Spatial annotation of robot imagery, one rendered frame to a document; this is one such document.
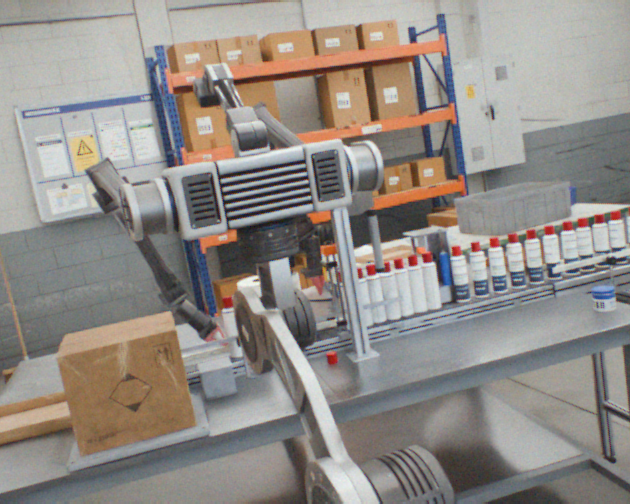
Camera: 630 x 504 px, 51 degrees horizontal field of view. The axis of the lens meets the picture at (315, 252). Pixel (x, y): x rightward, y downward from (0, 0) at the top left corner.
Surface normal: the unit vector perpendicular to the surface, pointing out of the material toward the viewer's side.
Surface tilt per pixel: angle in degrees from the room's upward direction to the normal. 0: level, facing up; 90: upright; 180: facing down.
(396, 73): 89
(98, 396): 90
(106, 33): 90
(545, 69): 90
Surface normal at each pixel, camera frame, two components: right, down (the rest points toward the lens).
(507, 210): 0.43, 0.07
